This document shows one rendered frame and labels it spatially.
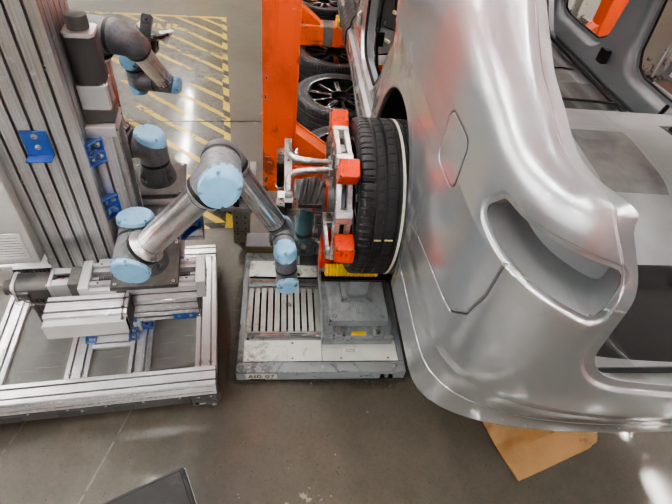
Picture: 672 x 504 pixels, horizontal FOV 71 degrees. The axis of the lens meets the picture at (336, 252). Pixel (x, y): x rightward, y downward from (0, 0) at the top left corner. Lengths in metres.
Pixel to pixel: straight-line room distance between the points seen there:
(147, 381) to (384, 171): 1.32
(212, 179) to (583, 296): 0.92
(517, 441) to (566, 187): 1.74
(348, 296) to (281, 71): 1.12
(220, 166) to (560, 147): 0.81
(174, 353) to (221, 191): 1.14
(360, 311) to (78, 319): 1.27
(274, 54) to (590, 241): 1.57
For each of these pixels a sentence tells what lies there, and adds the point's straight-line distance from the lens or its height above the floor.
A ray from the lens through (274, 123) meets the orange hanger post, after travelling 2.32.
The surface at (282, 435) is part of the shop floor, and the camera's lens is 2.29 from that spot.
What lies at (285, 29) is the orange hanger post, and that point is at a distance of 2.13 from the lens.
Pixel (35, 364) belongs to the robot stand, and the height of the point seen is 0.21.
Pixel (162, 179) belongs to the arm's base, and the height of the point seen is 0.86.
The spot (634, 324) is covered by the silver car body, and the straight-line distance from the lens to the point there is 1.98.
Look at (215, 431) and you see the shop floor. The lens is 2.31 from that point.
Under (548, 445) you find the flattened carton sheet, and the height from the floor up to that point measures 0.01.
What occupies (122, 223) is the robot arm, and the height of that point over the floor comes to 1.05.
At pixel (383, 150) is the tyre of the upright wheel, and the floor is 1.16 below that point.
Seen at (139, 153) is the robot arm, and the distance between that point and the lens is 2.06.
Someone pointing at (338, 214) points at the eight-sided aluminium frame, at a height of 0.97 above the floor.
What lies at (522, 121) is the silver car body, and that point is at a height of 1.65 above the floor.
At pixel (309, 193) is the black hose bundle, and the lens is 1.76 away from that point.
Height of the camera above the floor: 2.11
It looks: 45 degrees down
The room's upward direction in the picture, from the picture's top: 9 degrees clockwise
